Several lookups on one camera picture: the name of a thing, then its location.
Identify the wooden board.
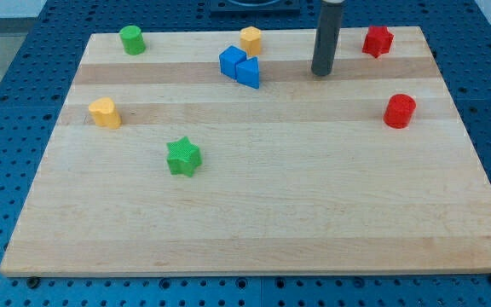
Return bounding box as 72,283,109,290
0,26,491,277

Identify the green star block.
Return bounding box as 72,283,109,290
166,136,202,177

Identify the blue triangle block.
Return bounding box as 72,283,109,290
236,57,260,89

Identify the blue cube block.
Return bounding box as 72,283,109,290
219,45,247,79

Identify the yellow hexagon block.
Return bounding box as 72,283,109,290
240,26,262,56

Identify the yellow heart block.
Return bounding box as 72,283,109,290
88,97,122,129

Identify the green cylinder block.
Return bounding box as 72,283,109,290
118,25,146,55

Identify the red cylinder block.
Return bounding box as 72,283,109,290
383,94,416,129

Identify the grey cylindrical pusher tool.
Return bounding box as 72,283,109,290
311,0,345,77

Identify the red star block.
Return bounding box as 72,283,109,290
362,26,394,58

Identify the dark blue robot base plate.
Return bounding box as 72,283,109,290
207,0,301,15

